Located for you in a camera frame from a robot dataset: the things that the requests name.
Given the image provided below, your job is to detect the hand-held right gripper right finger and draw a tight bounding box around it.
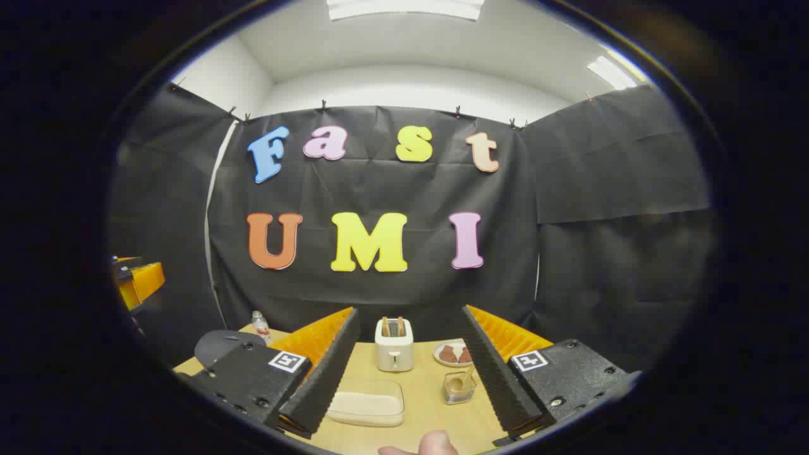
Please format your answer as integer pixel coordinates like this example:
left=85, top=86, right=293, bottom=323
left=460, top=305, right=643, bottom=447

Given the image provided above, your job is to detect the clear chopstick holder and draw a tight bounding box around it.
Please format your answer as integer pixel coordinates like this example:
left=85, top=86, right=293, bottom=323
left=442, top=370, right=478, bottom=405

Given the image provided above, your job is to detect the ceiling light panel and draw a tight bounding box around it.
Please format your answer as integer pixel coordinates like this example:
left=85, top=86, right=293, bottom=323
left=587, top=56, right=639, bottom=90

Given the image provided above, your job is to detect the black backdrop cloth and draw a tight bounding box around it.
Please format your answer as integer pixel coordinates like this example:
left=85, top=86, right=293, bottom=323
left=107, top=82, right=718, bottom=373

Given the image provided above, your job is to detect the white toaster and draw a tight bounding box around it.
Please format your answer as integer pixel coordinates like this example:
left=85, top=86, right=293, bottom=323
left=375, top=317, right=415, bottom=372

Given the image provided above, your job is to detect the white round plate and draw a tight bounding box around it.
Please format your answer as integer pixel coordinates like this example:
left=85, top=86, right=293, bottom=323
left=433, top=340, right=473, bottom=368

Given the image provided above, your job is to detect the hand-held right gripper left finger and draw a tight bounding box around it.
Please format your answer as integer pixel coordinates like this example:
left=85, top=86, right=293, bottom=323
left=180, top=307, right=361, bottom=440

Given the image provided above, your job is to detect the dark grey rice cooker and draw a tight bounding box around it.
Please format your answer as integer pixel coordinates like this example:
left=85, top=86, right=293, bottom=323
left=195, top=330, right=266, bottom=373

